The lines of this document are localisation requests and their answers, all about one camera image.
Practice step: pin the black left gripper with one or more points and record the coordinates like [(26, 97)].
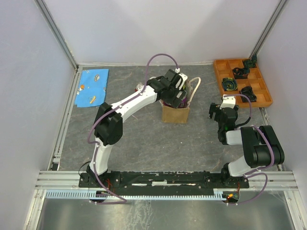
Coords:
[(175, 101)]

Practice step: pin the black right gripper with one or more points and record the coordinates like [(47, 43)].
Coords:
[(214, 108)]

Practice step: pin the burlap canvas tote bag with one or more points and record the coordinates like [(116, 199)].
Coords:
[(180, 115)]

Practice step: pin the purple soda can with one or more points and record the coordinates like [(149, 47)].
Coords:
[(183, 99)]

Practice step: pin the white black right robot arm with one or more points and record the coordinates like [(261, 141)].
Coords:
[(261, 147)]

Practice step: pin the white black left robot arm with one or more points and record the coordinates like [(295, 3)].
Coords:
[(108, 124)]

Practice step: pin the blue yellow rolled sock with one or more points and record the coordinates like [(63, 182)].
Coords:
[(229, 84)]

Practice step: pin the orange wooden compartment tray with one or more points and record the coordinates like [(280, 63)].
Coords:
[(223, 69)]

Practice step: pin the black rolled sock front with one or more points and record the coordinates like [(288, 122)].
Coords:
[(248, 92)]

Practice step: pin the black rolled sock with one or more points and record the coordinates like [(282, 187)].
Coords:
[(240, 73), (248, 92)]

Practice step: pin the black rolled sock centre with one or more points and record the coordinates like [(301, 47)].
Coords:
[(240, 73)]

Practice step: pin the dark green rolled sock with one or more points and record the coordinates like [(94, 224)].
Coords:
[(251, 62)]

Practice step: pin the blue patterned cloth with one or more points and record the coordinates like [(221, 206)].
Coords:
[(91, 91)]

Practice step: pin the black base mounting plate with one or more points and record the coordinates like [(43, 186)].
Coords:
[(170, 183)]

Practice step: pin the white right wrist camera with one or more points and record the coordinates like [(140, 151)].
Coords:
[(228, 101)]

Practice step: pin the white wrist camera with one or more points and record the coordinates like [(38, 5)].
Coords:
[(228, 101), (182, 79)]

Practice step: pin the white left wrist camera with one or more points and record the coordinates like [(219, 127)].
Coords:
[(182, 79)]

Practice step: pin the aluminium frame rail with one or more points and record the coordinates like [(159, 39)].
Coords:
[(58, 180)]

